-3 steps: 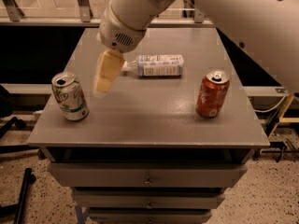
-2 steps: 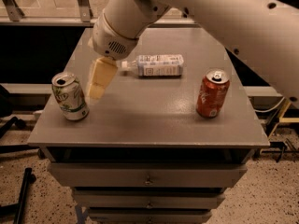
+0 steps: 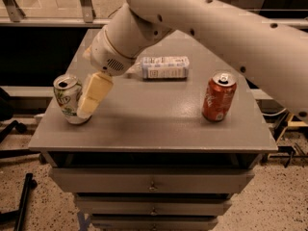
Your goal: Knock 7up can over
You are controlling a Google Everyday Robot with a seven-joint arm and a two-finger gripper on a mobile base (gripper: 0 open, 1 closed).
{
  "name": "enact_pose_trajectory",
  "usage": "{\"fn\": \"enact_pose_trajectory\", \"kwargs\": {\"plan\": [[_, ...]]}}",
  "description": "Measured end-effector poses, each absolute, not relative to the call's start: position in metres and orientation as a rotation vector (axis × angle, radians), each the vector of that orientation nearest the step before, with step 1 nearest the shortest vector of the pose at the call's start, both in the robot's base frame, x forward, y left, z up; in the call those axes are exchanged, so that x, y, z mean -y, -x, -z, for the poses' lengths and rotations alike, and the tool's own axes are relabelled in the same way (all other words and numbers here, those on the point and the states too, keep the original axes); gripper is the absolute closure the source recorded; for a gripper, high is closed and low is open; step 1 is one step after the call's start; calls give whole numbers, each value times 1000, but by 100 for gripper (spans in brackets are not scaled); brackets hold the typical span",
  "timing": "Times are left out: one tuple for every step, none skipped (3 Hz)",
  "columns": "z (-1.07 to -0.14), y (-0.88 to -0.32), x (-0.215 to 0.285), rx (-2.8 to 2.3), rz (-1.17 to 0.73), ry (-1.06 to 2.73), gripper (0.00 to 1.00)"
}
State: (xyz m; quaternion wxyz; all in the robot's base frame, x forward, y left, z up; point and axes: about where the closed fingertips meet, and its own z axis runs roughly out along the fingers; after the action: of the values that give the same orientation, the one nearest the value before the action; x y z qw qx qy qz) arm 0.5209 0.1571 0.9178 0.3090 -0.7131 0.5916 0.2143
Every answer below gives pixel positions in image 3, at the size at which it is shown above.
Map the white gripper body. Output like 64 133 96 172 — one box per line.
90 27 136 76

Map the green white 7up can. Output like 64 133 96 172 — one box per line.
53 74 89 125

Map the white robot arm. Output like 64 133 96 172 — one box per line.
77 0 308 121

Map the red coca-cola can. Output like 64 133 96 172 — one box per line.
202 71 237 122

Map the clear plastic bottle blue label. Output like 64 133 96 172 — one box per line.
127 56 190 80

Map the grey drawer cabinet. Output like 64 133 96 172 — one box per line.
29 32 277 231

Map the black chair base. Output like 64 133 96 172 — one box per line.
0 88 39 231

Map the black metal stand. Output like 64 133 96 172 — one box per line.
261 109 308 169

